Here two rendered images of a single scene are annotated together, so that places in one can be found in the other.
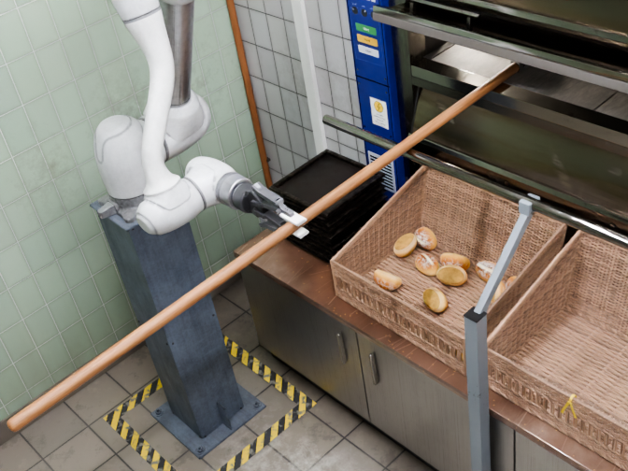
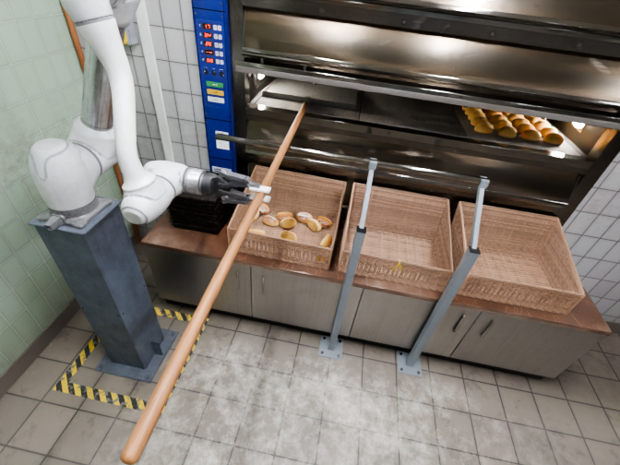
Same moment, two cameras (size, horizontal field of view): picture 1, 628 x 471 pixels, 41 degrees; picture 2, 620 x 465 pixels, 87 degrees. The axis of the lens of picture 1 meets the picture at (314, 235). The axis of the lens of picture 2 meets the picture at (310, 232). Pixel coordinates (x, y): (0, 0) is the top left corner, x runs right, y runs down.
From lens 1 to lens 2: 1.25 m
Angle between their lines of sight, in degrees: 37
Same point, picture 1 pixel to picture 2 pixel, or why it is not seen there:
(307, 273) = (202, 242)
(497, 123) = (303, 136)
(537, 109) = (331, 123)
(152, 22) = (113, 28)
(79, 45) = not seen: outside the picture
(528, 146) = (322, 145)
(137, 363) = (64, 339)
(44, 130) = not seen: outside the picture
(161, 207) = (149, 198)
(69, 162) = not seen: outside the picture
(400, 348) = (285, 267)
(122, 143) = (66, 160)
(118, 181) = (65, 195)
